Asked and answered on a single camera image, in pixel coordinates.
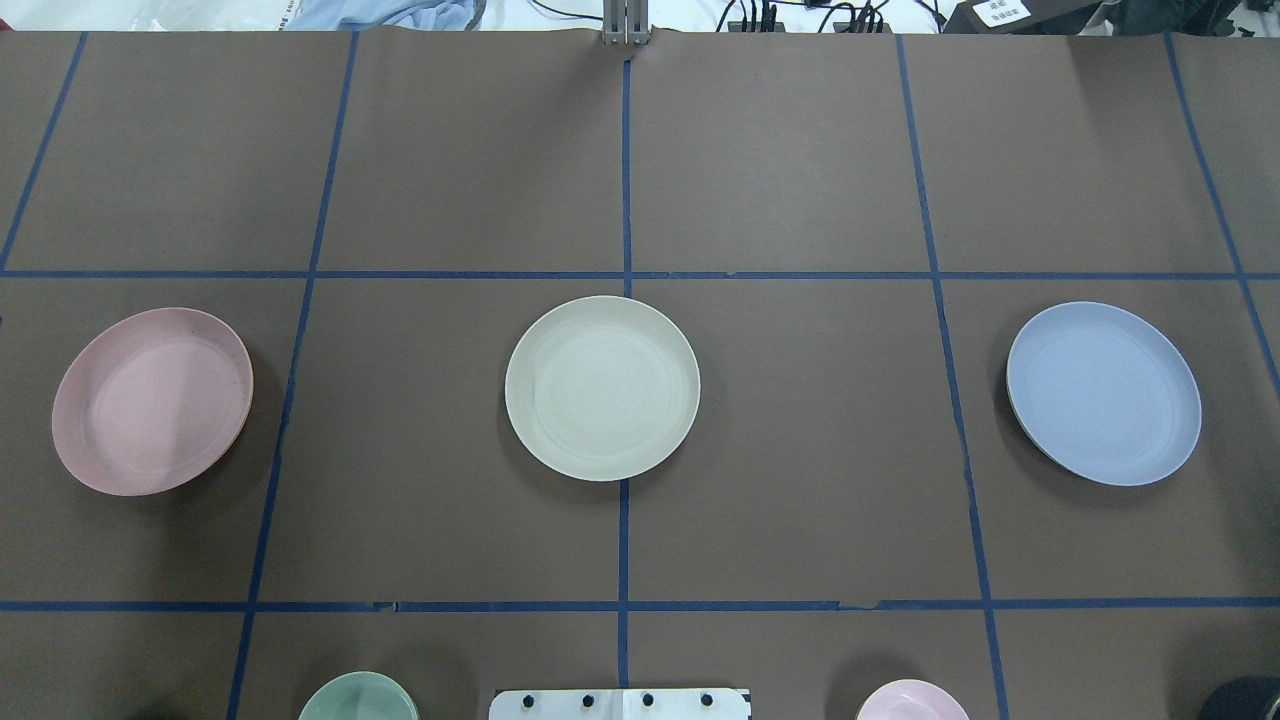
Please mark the blue plate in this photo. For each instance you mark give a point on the blue plate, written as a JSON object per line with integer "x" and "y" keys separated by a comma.
{"x": 1104, "y": 394}

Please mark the pink plate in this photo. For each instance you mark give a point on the pink plate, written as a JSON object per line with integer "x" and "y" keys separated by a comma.
{"x": 152, "y": 402}

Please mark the cream plate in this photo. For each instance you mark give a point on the cream plate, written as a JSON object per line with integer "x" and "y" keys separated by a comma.
{"x": 602, "y": 388}

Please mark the pink bowl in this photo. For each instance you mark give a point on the pink bowl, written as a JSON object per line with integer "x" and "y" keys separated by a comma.
{"x": 911, "y": 699}

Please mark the green bowl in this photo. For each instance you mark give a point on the green bowl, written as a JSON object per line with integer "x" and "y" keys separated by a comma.
{"x": 360, "y": 695}

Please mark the black box with white label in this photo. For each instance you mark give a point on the black box with white label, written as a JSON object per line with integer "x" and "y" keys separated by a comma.
{"x": 1055, "y": 18}

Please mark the light blue cloth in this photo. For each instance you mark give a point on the light blue cloth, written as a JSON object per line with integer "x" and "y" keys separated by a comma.
{"x": 354, "y": 16}

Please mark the dark blue pot with lid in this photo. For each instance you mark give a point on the dark blue pot with lid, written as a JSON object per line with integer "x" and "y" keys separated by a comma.
{"x": 1246, "y": 697}

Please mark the aluminium frame post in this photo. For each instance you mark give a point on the aluminium frame post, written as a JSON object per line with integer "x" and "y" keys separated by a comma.
{"x": 626, "y": 22}

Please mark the white pedestal base plate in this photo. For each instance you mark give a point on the white pedestal base plate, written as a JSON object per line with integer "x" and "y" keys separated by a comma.
{"x": 621, "y": 703}

